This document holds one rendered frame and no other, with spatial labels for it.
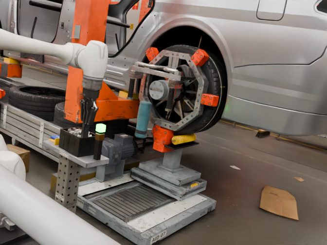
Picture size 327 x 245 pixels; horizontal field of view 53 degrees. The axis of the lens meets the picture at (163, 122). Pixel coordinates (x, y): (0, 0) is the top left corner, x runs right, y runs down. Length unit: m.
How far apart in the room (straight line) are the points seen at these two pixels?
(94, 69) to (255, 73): 1.06
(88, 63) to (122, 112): 1.24
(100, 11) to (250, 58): 1.04
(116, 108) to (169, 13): 0.82
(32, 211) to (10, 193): 0.03
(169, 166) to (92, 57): 1.35
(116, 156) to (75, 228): 2.23
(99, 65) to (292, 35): 1.15
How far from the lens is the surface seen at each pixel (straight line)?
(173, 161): 2.54
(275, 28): 2.12
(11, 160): 1.42
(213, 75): 2.24
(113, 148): 2.39
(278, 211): 2.91
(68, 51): 1.57
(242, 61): 2.17
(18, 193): 0.25
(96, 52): 1.46
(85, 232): 0.21
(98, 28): 2.36
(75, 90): 2.37
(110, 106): 2.55
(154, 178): 2.58
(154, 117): 2.44
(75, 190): 2.16
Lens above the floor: 1.11
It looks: 12 degrees down
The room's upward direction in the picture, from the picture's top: 10 degrees clockwise
